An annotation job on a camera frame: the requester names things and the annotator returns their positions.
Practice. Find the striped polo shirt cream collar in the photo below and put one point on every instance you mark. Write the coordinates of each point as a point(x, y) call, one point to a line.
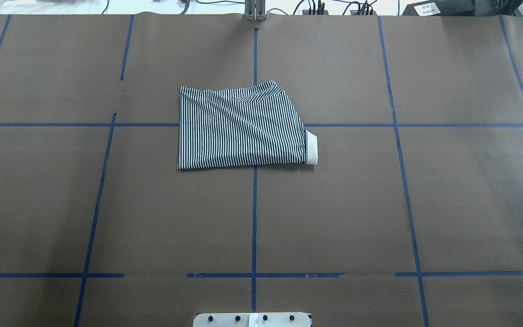
point(251, 126)

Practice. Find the aluminium frame post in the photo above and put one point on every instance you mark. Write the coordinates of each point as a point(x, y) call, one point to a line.
point(255, 10)

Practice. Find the white pedestal base plate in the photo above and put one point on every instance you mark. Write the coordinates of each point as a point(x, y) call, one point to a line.
point(253, 319)

